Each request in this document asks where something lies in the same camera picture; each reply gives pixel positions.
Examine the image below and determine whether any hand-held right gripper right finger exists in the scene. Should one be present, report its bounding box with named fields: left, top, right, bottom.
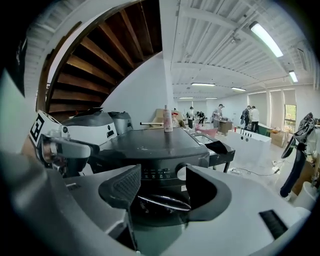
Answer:
left=185, top=164, right=233, bottom=222

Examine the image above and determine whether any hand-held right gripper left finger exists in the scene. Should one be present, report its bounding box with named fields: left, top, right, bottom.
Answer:
left=98, top=164, right=142, bottom=210

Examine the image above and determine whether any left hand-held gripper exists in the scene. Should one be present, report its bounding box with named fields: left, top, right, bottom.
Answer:
left=28, top=109, right=101, bottom=177

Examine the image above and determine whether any black washing machine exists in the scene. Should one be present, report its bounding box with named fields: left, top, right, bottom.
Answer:
left=92, top=126, right=211, bottom=227

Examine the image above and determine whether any white and black robot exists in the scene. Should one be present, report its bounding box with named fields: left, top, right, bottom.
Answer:
left=60, top=109, right=118, bottom=146

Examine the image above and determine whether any black metal table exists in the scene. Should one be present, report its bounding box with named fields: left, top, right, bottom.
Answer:
left=193, top=133, right=236, bottom=174

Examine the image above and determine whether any red cloth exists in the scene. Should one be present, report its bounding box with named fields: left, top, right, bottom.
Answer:
left=194, top=124, right=219, bottom=138

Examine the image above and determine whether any white bathtub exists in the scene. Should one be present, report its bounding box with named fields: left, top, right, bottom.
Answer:
left=224, top=129, right=273, bottom=151

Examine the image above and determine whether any pink spray bottle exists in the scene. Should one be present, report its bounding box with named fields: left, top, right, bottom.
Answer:
left=163, top=104, right=174, bottom=133

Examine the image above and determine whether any large open cardboard box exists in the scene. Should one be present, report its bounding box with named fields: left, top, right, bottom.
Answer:
left=154, top=108, right=187, bottom=129

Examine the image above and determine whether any clear water jug red cap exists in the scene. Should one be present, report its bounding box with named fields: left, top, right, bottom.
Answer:
left=170, top=109, right=181, bottom=127

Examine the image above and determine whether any dark green tub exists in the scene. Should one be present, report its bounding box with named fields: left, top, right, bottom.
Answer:
left=257, top=123, right=273, bottom=138

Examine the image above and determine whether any small cardboard box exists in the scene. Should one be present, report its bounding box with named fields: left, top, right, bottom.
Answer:
left=269, top=128, right=286, bottom=148

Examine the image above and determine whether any wooden spiral staircase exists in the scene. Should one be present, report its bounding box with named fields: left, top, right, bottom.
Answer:
left=36, top=0, right=163, bottom=120

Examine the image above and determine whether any white toilet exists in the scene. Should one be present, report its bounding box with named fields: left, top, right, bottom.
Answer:
left=296, top=181, right=316, bottom=210

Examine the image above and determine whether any brown cardboard box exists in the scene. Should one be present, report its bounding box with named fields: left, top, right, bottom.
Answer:
left=291, top=159, right=320, bottom=196

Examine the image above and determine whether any person's black shirt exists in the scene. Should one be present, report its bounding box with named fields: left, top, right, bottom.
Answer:
left=7, top=37, right=28, bottom=98

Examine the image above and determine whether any window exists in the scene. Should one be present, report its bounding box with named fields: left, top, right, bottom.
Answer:
left=284, top=104, right=298, bottom=131

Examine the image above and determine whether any ceiling air conditioner vent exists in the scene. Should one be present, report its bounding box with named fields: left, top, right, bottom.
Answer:
left=296, top=48, right=308, bottom=71

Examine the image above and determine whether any black floor cable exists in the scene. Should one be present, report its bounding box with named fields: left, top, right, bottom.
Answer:
left=237, top=166, right=283, bottom=177

